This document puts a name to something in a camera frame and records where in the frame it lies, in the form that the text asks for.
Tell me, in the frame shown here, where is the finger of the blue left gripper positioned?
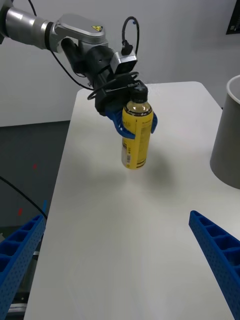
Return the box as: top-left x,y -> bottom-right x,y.
106,107 -> 137,140
150,112 -> 160,134

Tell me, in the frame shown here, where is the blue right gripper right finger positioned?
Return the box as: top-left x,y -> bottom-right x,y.
188,210 -> 240,320

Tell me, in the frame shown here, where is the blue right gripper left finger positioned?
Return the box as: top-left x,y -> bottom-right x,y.
0,214 -> 47,320

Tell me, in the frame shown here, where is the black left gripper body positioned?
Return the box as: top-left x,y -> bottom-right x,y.
93,71 -> 149,117

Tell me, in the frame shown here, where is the yellow drink bottle black cap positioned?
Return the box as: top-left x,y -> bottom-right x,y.
120,86 -> 155,171

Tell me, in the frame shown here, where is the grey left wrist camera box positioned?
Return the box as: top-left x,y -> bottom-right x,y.
109,51 -> 138,76

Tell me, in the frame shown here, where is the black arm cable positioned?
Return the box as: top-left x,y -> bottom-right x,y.
27,0 -> 140,101

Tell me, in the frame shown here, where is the black camera cable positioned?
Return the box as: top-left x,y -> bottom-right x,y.
121,16 -> 140,55

